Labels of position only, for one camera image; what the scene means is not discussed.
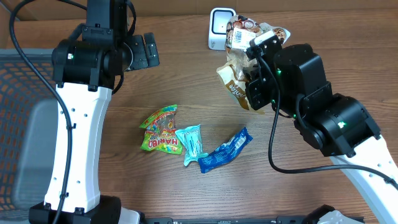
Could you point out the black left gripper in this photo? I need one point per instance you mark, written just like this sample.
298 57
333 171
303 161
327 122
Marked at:
137 43

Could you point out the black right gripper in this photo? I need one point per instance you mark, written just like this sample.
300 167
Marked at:
252 86

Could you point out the beige dried mushroom bag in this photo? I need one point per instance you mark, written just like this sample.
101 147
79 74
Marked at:
234 74

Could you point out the blue snack packet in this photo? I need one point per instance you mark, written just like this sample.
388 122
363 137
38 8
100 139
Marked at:
226 152

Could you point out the green Haribo gummy bag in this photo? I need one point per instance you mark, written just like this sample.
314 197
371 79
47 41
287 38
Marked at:
160 132

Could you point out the mint green tissue packet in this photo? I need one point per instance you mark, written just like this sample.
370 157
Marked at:
190 138

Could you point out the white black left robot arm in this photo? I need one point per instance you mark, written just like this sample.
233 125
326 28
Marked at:
87 69

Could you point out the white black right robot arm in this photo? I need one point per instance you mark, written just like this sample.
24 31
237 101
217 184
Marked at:
292 79

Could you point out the white barcode scanner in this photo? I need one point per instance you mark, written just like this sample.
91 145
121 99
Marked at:
219 18

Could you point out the grey plastic lattice basket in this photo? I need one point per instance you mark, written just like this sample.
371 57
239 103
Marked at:
28 135

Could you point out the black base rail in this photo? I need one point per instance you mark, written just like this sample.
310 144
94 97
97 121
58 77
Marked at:
323 214

